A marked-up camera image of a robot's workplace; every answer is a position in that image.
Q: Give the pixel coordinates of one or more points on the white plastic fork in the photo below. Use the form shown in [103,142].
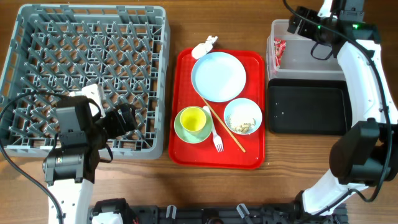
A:
[217,141]

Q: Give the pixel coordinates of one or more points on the red snack wrapper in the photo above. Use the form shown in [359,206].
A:
[279,47]

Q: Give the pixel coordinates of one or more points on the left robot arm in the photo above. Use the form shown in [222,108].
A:
[69,168]

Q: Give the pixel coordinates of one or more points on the wooden chopstick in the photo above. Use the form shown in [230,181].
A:
[225,126]

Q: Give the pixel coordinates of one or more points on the white tissue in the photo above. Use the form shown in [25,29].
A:
[203,48]

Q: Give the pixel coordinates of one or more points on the light blue bowl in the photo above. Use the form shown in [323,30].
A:
[243,116]

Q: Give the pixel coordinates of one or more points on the green bowl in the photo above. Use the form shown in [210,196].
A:
[193,138]

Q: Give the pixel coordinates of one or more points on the red plastic tray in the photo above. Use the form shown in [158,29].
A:
[214,146]

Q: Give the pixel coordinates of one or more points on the light blue plate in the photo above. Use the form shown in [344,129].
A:
[218,77]

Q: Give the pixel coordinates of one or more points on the grey dishwasher rack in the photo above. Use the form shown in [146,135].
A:
[60,49]

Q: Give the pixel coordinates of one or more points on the yellow cup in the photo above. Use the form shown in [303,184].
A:
[193,119]

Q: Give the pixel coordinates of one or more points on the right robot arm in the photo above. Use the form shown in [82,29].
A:
[366,156]

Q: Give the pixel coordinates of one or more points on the black tray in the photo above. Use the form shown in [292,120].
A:
[309,107]

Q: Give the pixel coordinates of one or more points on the clear plastic bin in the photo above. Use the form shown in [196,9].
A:
[302,58]

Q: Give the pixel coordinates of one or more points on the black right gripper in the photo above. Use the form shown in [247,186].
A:
[308,16]

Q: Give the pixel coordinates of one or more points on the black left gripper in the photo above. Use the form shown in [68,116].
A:
[114,116]

